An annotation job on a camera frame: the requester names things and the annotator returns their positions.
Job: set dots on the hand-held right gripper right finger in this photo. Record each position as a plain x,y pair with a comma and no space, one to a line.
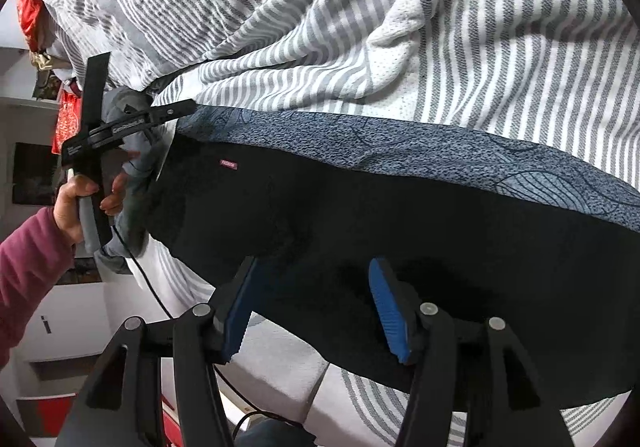
387,312

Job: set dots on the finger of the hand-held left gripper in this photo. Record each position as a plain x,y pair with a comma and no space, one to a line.
170,111

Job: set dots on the person's legs in jeans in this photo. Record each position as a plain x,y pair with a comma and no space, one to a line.
272,437

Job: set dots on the dark framed picture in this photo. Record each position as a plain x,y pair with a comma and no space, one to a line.
35,174

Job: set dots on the person's left forearm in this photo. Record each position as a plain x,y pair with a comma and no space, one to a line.
25,277

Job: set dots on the black pants with blue waistband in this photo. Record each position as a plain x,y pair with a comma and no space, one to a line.
400,207

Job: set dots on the white bed sheet grey arcs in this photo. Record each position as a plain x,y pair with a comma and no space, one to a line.
285,367

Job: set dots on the grey jacket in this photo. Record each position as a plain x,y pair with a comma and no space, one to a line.
135,217

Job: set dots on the person's left hand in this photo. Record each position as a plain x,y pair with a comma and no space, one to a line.
70,207

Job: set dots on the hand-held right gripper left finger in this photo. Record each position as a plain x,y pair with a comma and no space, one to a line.
235,317

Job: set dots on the grey striped blanket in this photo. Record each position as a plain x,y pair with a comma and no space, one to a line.
300,2

